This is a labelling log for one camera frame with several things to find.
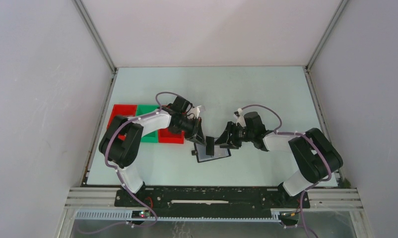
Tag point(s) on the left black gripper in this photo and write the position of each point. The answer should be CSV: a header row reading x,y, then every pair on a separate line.
x,y
197,137

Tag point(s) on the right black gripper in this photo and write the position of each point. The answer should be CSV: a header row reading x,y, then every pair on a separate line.
x,y
225,141

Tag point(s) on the black leather card holder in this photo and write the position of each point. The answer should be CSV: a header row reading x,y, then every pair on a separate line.
x,y
219,153

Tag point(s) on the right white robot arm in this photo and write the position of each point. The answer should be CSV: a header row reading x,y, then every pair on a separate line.
x,y
314,155

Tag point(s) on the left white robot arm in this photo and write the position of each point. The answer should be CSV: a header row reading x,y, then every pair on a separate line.
x,y
121,142

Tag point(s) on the right red plastic bin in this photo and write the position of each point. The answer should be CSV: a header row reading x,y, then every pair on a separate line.
x,y
165,136

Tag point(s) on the red plastic bin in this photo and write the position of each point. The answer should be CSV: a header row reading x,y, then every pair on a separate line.
x,y
165,136
125,110

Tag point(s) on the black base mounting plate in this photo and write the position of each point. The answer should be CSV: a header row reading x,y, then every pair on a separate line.
x,y
225,202

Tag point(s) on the left red plastic bin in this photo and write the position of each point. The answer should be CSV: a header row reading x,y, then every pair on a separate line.
x,y
125,110

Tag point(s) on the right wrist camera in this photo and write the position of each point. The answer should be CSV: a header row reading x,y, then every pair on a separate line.
x,y
238,114

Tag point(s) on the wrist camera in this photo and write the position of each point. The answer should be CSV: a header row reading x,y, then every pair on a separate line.
x,y
194,112
238,114

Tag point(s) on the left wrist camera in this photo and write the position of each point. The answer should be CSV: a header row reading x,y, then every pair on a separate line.
x,y
194,112

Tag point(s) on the aluminium frame rail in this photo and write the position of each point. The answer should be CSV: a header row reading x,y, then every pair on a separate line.
x,y
321,199

